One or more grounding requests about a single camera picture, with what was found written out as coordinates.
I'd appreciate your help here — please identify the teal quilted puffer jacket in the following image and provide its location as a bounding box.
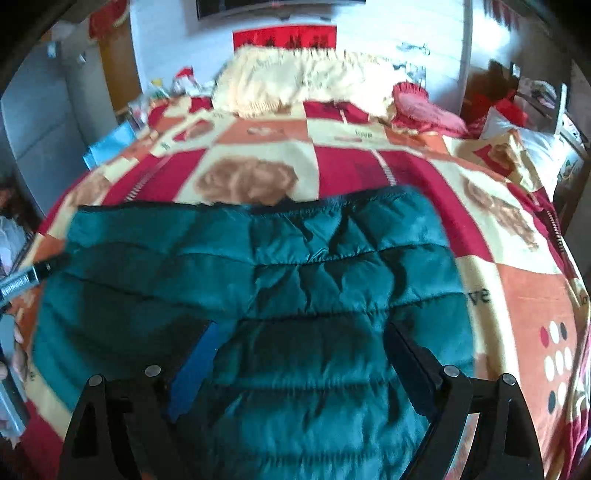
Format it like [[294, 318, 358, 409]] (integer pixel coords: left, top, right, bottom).
[[32, 186, 473, 479]]

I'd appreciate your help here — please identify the red cream patterned bed blanket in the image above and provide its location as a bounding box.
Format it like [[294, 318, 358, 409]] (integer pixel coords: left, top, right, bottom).
[[12, 98, 590, 479]]

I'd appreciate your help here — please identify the white pillow with pattern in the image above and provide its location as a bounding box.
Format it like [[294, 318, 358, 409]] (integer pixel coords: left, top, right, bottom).
[[480, 108, 585, 201]]

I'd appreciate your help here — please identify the light blue bag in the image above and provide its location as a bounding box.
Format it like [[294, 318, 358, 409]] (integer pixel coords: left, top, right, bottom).
[[83, 121, 136, 170]]

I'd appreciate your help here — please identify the grey wardrobe cabinet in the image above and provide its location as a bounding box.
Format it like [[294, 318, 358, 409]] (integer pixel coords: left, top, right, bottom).
[[1, 45, 117, 217]]

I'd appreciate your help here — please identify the pink ruffled pillow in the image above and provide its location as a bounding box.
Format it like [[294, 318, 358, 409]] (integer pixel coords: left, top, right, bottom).
[[392, 82, 469, 138]]

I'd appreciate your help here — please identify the santa plush toy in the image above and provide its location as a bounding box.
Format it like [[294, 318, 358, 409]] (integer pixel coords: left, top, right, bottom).
[[170, 67, 201, 97]]

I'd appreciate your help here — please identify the cream folded quilt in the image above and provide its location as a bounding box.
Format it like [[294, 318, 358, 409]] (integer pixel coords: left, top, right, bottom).
[[211, 45, 408, 117]]

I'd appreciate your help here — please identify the wooden door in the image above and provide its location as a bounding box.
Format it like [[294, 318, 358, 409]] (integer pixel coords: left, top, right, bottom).
[[98, 22, 141, 112]]

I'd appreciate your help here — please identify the red hanging door decoration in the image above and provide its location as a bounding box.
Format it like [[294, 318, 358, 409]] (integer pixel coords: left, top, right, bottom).
[[88, 0, 130, 40]]

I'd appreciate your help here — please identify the red Chinese character banner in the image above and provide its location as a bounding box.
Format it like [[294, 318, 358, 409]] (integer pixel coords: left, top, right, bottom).
[[232, 25, 337, 50]]

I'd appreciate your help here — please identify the black wall television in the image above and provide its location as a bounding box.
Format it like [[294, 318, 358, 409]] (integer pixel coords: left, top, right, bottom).
[[195, 0, 366, 20]]

